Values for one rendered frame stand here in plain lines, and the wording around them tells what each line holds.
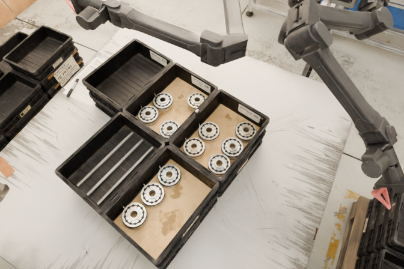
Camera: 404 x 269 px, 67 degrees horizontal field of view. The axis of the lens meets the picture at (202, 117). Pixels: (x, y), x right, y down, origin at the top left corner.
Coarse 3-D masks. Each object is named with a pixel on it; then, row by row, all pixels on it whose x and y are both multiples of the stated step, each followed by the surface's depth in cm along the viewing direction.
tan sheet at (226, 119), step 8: (216, 112) 159; (224, 112) 159; (232, 112) 158; (208, 120) 156; (216, 120) 156; (224, 120) 156; (232, 120) 156; (240, 120) 156; (224, 128) 153; (232, 128) 153; (256, 128) 153; (192, 136) 151; (224, 136) 151; (232, 136) 151; (208, 144) 149; (216, 144) 149; (208, 152) 146; (216, 152) 146; (200, 160) 144; (208, 160) 144; (232, 160) 144
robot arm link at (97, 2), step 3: (93, 0) 106; (96, 0) 106; (99, 0) 106; (102, 0) 106; (105, 0) 107; (90, 3) 107; (93, 3) 106; (96, 3) 106; (99, 3) 106; (102, 3) 106; (90, 6) 107; (93, 6) 107; (96, 6) 106; (99, 6) 106; (102, 6) 106; (96, 9) 105; (99, 9) 105
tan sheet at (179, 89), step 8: (176, 80) 170; (168, 88) 168; (176, 88) 168; (184, 88) 167; (192, 88) 167; (176, 96) 165; (184, 96) 165; (152, 104) 162; (176, 104) 162; (184, 104) 162; (160, 112) 159; (168, 112) 159; (176, 112) 159; (184, 112) 159; (160, 120) 157; (176, 120) 156; (184, 120) 156; (152, 128) 154
